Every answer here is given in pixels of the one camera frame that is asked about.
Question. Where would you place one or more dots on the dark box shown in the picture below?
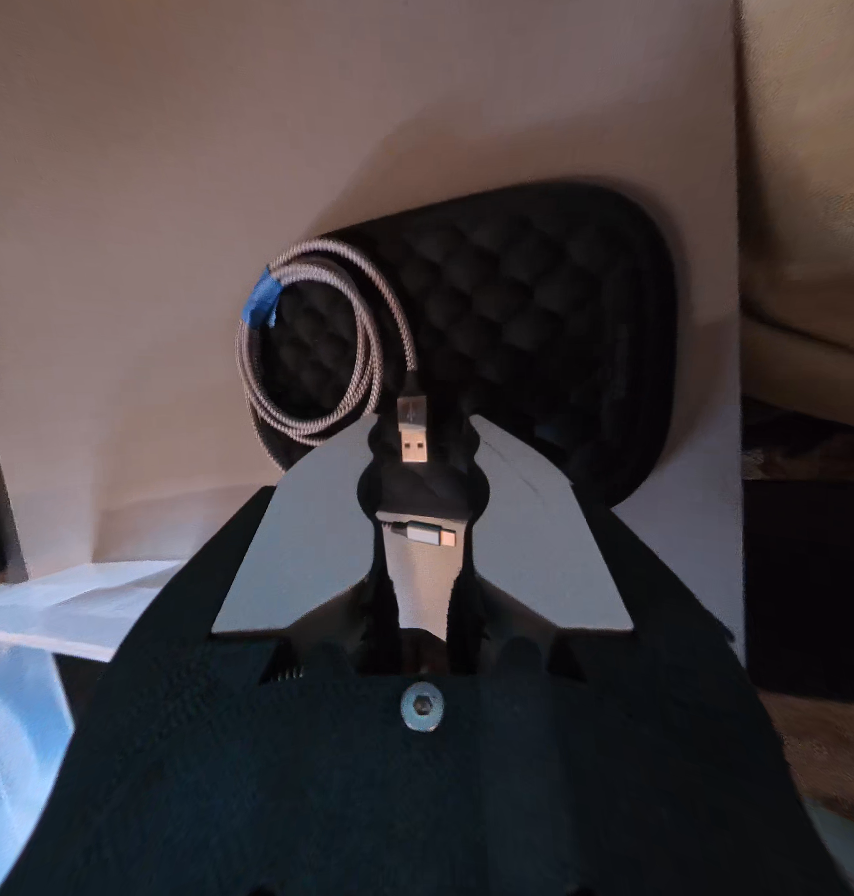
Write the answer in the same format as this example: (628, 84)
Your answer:
(812, 588)

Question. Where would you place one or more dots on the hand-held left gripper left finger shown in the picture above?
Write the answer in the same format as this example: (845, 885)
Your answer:
(308, 532)

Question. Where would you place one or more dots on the black foam-lined case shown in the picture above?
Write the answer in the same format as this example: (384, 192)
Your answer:
(539, 308)

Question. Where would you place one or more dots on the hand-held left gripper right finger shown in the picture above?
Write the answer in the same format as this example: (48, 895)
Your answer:
(546, 546)

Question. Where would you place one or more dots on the white paper sheet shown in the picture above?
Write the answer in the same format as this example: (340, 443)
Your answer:
(76, 602)

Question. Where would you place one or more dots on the beige cloth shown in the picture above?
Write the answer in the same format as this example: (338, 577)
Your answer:
(805, 210)

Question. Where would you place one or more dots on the translucent blue plastic bag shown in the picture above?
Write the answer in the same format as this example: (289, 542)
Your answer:
(13, 756)

